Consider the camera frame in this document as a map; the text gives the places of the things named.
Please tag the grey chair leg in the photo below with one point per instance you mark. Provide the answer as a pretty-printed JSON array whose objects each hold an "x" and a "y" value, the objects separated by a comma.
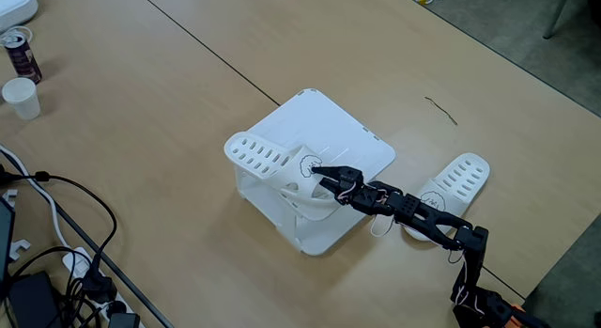
[{"x": 556, "y": 18}]

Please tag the white slipper with dog print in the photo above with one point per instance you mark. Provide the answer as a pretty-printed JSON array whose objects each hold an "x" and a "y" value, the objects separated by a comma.
[
  {"x": 263, "y": 159},
  {"x": 465, "y": 173}
]

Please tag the black plug adapter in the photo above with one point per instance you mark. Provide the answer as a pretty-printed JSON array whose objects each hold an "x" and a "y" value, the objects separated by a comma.
[{"x": 123, "y": 321}]

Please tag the white power strip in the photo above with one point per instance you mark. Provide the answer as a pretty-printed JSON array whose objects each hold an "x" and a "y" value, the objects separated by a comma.
[{"x": 75, "y": 262}]

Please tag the black power brick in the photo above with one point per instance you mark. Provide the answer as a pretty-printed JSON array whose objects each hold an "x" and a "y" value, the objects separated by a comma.
[{"x": 33, "y": 302}]

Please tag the white paper cup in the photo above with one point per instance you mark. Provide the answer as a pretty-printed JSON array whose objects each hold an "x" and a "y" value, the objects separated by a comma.
[{"x": 22, "y": 100}]

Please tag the black power plug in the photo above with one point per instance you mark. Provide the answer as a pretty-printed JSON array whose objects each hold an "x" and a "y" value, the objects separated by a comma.
[{"x": 98, "y": 288}]

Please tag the dark purple drink can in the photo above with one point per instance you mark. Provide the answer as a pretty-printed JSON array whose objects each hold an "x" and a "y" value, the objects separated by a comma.
[{"x": 23, "y": 60}]

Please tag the white rounded device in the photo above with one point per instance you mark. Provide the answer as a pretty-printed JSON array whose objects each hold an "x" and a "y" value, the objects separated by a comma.
[{"x": 14, "y": 6}]

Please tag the white plastic shoe rack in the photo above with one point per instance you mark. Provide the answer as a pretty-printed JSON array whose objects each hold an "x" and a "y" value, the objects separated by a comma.
[{"x": 338, "y": 130}]

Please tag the small white plastic bracket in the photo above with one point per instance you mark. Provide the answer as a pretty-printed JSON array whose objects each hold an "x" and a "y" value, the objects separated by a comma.
[
  {"x": 19, "y": 247},
  {"x": 10, "y": 194}
]

